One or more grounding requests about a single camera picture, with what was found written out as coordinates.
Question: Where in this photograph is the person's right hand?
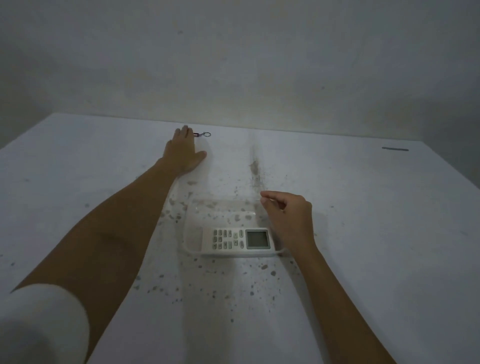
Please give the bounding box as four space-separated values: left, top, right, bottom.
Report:
260 190 320 260

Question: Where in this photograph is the person's left hand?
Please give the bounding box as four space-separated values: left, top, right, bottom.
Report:
161 125 208 175

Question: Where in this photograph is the clear plastic container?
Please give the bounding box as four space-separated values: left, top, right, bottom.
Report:
182 198 290 260

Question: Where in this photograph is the person's left forearm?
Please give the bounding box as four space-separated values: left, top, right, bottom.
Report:
10 157 181 362

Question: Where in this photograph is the person's right forearm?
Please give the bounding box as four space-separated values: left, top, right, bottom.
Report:
291 245 398 364

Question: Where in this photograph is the white remote control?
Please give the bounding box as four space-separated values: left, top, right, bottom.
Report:
201 227 277 258

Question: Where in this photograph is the white shirt sleeve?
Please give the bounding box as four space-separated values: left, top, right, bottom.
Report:
0 283 91 364

